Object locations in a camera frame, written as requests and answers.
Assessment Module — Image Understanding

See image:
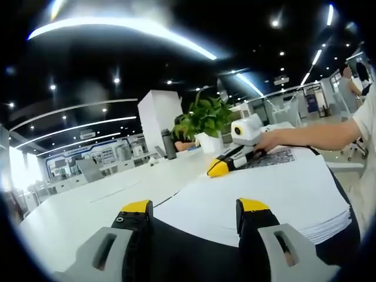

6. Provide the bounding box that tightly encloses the grey upright panel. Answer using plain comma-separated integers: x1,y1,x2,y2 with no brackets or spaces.
75,158,106,183

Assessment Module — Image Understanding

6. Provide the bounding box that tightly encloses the person's right hand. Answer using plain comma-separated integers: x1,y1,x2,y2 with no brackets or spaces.
254,130,285,158

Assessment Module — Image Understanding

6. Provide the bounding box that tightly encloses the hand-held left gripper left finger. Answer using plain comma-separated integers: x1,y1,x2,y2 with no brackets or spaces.
54,199,154,282

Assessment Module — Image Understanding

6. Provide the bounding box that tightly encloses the dark grey water bottle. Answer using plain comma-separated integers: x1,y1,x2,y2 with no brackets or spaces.
160,127,177,160

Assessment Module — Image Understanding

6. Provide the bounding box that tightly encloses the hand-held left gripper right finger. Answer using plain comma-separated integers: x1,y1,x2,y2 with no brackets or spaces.
236,198,341,282

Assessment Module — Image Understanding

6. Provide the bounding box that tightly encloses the white square pillar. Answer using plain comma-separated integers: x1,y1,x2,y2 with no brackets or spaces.
137,89,183,159

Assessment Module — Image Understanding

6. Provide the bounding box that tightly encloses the curved ceiling light strip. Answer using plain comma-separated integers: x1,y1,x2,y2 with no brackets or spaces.
28,16,218,61

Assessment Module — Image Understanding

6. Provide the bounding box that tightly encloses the green plant in white pot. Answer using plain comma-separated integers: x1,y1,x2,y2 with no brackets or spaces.
171,90,237,154

